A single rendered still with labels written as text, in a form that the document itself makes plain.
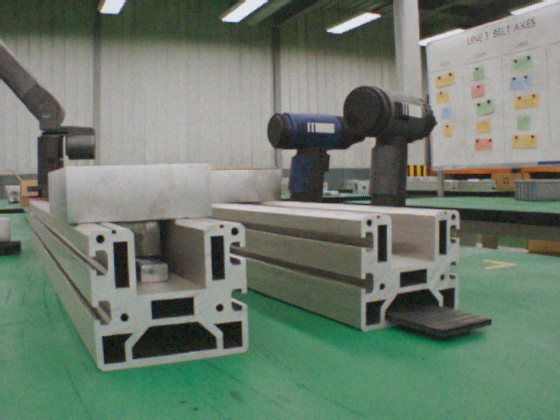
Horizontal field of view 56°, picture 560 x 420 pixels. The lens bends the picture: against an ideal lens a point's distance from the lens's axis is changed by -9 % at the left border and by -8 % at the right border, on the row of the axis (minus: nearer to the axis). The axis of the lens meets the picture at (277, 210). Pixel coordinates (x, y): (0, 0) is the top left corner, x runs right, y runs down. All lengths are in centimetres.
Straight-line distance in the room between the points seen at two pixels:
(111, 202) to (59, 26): 1223
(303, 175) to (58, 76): 1157
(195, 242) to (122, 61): 1228
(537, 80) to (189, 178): 340
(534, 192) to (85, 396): 254
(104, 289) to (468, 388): 21
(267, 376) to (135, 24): 1259
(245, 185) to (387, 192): 18
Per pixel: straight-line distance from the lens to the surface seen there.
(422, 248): 47
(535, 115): 372
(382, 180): 67
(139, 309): 35
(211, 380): 33
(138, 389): 32
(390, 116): 65
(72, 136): 122
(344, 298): 44
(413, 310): 45
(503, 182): 529
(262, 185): 73
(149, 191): 42
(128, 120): 1242
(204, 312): 36
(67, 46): 1252
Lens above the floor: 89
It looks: 3 degrees down
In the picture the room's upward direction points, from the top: 1 degrees counter-clockwise
